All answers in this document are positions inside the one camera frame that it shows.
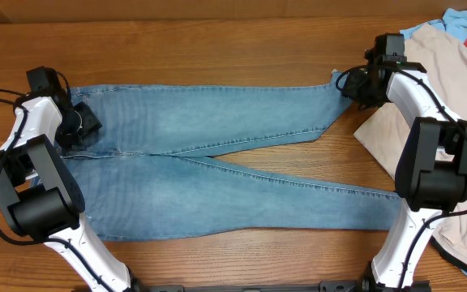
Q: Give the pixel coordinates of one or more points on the cardboard backboard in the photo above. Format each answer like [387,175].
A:
[61,11]

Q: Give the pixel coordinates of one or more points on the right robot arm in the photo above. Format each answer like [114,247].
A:
[431,175]

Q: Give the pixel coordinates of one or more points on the light blue denim jeans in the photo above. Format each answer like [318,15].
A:
[153,169]

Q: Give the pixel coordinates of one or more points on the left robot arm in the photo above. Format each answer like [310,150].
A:
[40,201]

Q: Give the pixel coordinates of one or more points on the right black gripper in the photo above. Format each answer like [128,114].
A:
[348,92]

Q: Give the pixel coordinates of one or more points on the beige garment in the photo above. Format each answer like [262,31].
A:
[385,132]

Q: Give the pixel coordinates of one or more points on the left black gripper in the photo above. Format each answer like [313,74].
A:
[91,125]

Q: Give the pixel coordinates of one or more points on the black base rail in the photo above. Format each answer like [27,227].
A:
[323,286]

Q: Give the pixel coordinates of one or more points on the light blue shirt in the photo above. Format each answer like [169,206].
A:
[453,23]

